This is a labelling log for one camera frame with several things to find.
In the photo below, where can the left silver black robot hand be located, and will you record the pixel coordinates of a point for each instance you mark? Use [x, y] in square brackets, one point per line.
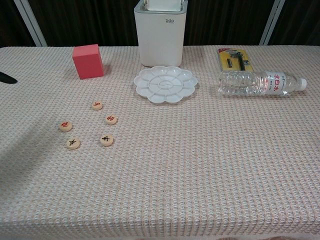
[7, 78]

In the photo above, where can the wooden chess piece red character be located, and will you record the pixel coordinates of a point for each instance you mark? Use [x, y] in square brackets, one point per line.
[97, 105]
[66, 126]
[111, 119]

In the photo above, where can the wooden chess piece black character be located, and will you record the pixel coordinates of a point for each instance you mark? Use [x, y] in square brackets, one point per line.
[73, 143]
[106, 140]

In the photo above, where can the red cube block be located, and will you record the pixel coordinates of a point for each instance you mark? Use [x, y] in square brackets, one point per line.
[87, 65]

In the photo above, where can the black pleated curtain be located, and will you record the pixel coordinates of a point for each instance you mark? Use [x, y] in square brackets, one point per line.
[87, 20]

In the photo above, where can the white lidded desktop bin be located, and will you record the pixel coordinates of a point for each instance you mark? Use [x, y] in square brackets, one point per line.
[160, 42]

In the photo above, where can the white flower paint palette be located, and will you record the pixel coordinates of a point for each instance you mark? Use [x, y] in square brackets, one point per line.
[175, 95]

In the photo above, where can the beige woven tablecloth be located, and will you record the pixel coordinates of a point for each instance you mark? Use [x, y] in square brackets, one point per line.
[175, 162]

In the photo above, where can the razor in yellow blister pack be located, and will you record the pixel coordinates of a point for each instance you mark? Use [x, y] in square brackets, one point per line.
[222, 62]

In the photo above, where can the clear plastic water bottle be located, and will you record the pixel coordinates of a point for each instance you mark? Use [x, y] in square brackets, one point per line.
[240, 85]

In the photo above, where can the aluminium frame post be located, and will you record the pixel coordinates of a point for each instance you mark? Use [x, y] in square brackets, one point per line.
[30, 22]
[271, 22]

